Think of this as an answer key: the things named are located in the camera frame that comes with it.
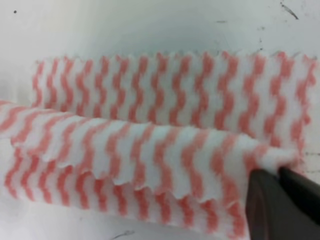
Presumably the pink white wavy striped towel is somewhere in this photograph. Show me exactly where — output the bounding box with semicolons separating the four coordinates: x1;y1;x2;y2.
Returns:
0;52;320;240

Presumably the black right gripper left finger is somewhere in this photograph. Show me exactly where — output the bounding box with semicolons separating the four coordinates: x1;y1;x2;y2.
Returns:
245;170;320;240

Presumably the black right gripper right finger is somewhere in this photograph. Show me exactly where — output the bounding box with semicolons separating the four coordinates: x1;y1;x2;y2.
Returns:
279;167;320;215

